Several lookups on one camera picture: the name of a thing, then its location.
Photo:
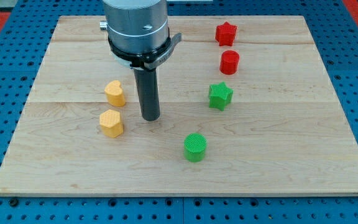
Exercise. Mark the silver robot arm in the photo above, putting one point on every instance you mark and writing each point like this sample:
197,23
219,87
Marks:
138,33

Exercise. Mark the green cylinder block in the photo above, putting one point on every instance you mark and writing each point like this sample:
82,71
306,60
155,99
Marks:
194,147

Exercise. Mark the yellow hexagon block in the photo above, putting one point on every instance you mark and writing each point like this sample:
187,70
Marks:
111,123

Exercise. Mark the wooden board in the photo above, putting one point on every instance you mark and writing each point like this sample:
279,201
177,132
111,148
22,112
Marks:
284,134

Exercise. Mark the red star block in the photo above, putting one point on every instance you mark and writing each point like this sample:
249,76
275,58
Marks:
225,34

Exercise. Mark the yellow heart block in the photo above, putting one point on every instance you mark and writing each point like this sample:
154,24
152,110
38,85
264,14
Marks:
115,94

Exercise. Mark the red cylinder block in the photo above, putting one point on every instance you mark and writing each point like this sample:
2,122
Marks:
229,62

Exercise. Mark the green star block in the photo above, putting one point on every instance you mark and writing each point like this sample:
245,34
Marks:
220,95

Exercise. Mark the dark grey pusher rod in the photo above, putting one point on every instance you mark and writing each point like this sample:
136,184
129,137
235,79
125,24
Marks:
147,90

